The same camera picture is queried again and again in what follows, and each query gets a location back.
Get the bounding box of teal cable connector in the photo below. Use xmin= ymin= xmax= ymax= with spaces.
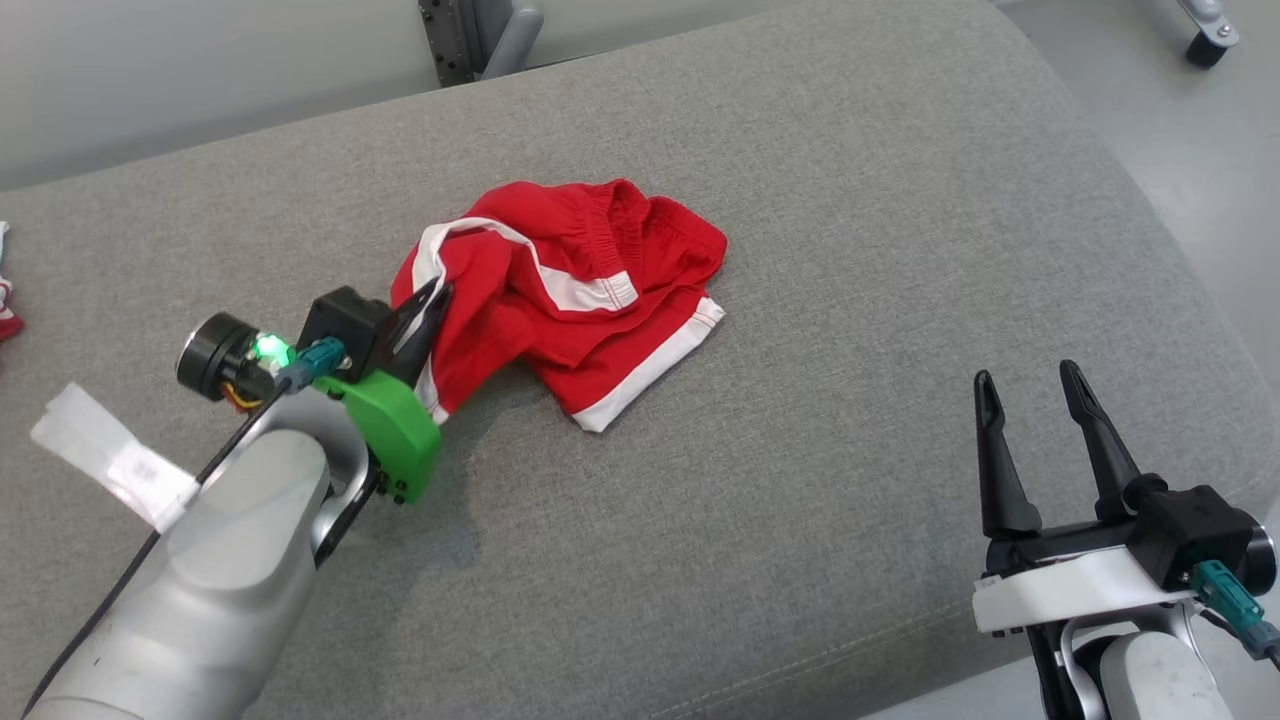
xmin=1190 ymin=560 xmax=1280 ymax=661
xmin=275 ymin=338 xmax=349 ymax=393

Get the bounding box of black round left gripper motor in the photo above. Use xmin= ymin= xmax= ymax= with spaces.
xmin=177 ymin=312 xmax=293 ymax=406

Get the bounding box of grey metal post with bracket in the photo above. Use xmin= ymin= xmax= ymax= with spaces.
xmin=418 ymin=0 xmax=546 ymax=89

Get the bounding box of red basketball jersey white trim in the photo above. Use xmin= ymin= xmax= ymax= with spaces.
xmin=0 ymin=220 xmax=25 ymax=343

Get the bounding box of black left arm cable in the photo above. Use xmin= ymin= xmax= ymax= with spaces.
xmin=22 ymin=370 xmax=301 ymax=720

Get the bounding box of white paper cable tag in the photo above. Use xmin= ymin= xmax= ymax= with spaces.
xmin=30 ymin=383 xmax=201 ymax=533

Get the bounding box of red shorts white trim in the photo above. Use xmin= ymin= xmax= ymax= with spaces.
xmin=390 ymin=178 xmax=729 ymax=433

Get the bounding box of grey metal stand frame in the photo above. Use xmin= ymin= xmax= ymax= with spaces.
xmin=1150 ymin=0 xmax=1241 ymax=46

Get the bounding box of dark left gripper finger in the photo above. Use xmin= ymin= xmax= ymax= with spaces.
xmin=394 ymin=285 xmax=455 ymax=389
xmin=386 ymin=277 xmax=446 ymax=343

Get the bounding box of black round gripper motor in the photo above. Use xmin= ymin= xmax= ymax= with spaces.
xmin=177 ymin=312 xmax=293 ymax=406
xmin=1245 ymin=520 xmax=1278 ymax=591

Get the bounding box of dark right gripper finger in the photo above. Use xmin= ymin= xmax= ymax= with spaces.
xmin=974 ymin=370 xmax=1044 ymax=542
xmin=1059 ymin=360 xmax=1167 ymax=522

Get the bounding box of teal right cable connector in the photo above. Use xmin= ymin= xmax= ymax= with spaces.
xmin=1190 ymin=560 xmax=1280 ymax=661

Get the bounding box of grey fabric sofa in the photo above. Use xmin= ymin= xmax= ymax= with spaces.
xmin=0 ymin=0 xmax=1280 ymax=720

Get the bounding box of teal left cable connector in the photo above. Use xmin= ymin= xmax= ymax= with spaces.
xmin=275 ymin=338 xmax=349 ymax=393

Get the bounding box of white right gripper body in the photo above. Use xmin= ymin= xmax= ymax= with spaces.
xmin=972 ymin=520 xmax=1197 ymax=720

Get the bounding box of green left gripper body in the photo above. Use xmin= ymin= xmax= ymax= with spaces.
xmin=318 ymin=368 xmax=442 ymax=505

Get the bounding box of black caster wheel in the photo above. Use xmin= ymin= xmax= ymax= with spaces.
xmin=1185 ymin=25 xmax=1241 ymax=69

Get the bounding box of black round right gripper motor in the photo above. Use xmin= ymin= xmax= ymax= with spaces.
xmin=1245 ymin=520 xmax=1278 ymax=591

